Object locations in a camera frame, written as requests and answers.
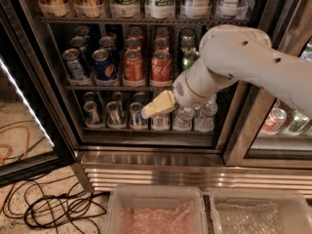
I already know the clear water bottle left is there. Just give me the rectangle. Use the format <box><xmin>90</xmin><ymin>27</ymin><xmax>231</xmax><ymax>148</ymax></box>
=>
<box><xmin>152</xmin><ymin>114</ymin><xmax>170</xmax><ymax>131</ymax></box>

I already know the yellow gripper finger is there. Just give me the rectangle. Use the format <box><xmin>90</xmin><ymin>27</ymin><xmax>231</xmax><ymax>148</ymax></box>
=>
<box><xmin>141</xmin><ymin>90</ymin><xmax>176</xmax><ymax>119</ymax></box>

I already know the orange cable on floor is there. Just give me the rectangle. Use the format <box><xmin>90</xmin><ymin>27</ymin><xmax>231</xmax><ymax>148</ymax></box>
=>
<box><xmin>0</xmin><ymin>124</ymin><xmax>31</xmax><ymax>213</ymax></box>

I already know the red coke can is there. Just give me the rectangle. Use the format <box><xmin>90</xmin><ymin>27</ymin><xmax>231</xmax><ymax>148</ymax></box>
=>
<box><xmin>151</xmin><ymin>50</ymin><xmax>172</xmax><ymax>82</ymax></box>

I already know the energy can bottom middle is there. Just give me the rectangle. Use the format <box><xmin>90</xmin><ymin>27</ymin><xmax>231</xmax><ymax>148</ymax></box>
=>
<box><xmin>106</xmin><ymin>101</ymin><xmax>125</xmax><ymax>129</ymax></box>

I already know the open fridge door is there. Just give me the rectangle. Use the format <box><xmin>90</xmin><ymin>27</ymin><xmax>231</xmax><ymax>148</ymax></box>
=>
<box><xmin>0</xmin><ymin>8</ymin><xmax>73</xmax><ymax>187</ymax></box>

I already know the blue pepsi can front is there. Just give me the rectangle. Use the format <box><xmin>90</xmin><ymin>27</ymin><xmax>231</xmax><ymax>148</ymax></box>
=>
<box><xmin>92</xmin><ymin>49</ymin><xmax>116</xmax><ymax>81</ymax></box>

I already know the red can behind glass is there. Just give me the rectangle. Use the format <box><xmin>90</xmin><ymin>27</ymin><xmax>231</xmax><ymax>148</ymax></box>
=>
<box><xmin>260</xmin><ymin>107</ymin><xmax>287</xmax><ymax>135</ymax></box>

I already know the red can second row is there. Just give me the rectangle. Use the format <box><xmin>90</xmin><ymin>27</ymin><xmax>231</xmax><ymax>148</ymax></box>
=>
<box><xmin>124</xmin><ymin>38</ymin><xmax>141</xmax><ymax>51</ymax></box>
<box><xmin>153</xmin><ymin>38</ymin><xmax>170</xmax><ymax>51</ymax></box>

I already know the green can front left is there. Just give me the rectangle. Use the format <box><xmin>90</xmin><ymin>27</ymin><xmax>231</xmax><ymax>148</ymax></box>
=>
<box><xmin>181</xmin><ymin>51</ymin><xmax>200</xmax><ymax>70</ymax></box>

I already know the clear water bottle middle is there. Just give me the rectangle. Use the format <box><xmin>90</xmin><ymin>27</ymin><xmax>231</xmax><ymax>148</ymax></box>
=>
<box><xmin>174</xmin><ymin>106</ymin><xmax>195</xmax><ymax>132</ymax></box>

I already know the orange soda can front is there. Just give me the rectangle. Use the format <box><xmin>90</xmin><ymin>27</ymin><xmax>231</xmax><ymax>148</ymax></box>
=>
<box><xmin>124</xmin><ymin>50</ymin><xmax>144</xmax><ymax>82</ymax></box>

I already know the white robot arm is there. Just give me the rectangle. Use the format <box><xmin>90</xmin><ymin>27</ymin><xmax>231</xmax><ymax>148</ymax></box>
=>
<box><xmin>141</xmin><ymin>24</ymin><xmax>312</xmax><ymax>119</ymax></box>

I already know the black cable on floor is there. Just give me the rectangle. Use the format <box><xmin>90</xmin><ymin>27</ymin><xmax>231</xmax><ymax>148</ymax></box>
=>
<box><xmin>2</xmin><ymin>171</ymin><xmax>110</xmax><ymax>234</ymax></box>

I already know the red can second row right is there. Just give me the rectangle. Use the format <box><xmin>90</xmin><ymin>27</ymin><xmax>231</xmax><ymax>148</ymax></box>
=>
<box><xmin>153</xmin><ymin>38</ymin><xmax>170</xmax><ymax>51</ymax></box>

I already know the red can second row left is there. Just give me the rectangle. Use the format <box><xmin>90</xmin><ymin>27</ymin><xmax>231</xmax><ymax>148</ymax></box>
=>
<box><xmin>124</xmin><ymin>38</ymin><xmax>141</xmax><ymax>51</ymax></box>

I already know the left clear plastic bin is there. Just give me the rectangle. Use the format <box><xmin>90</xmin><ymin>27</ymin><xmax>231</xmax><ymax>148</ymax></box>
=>
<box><xmin>105</xmin><ymin>185</ymin><xmax>209</xmax><ymax>234</ymax></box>

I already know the clear water bottle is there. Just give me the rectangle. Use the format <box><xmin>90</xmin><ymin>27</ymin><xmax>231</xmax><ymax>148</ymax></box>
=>
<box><xmin>152</xmin><ymin>114</ymin><xmax>170</xmax><ymax>131</ymax></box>
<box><xmin>174</xmin><ymin>106</ymin><xmax>195</xmax><ymax>132</ymax></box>
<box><xmin>195</xmin><ymin>97</ymin><xmax>218</xmax><ymax>133</ymax></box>

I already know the clear water bottle right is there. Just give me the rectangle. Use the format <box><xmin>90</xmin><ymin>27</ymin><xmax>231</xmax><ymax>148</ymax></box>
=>
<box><xmin>195</xmin><ymin>97</ymin><xmax>218</xmax><ymax>133</ymax></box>

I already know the energy can bottom right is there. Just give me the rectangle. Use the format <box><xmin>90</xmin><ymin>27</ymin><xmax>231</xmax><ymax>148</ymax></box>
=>
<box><xmin>130</xmin><ymin>102</ymin><xmax>148</xmax><ymax>130</ymax></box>

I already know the dark blue can front left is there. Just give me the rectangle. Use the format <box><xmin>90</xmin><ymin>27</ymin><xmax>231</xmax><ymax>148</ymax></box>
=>
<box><xmin>62</xmin><ymin>48</ymin><xmax>88</xmax><ymax>80</ymax></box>

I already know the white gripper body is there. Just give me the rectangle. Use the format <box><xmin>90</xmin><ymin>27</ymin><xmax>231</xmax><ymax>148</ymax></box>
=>
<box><xmin>173</xmin><ymin>78</ymin><xmax>195</xmax><ymax>107</ymax></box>

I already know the right clear plastic bin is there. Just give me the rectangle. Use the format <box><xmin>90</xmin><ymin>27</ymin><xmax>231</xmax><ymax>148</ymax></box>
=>
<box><xmin>210</xmin><ymin>188</ymin><xmax>312</xmax><ymax>234</ymax></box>

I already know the clear plastic bin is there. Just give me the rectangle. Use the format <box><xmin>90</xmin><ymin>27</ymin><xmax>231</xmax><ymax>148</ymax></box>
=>
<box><xmin>210</xmin><ymin>188</ymin><xmax>312</xmax><ymax>234</ymax></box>
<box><xmin>105</xmin><ymin>185</ymin><xmax>209</xmax><ymax>234</ymax></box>

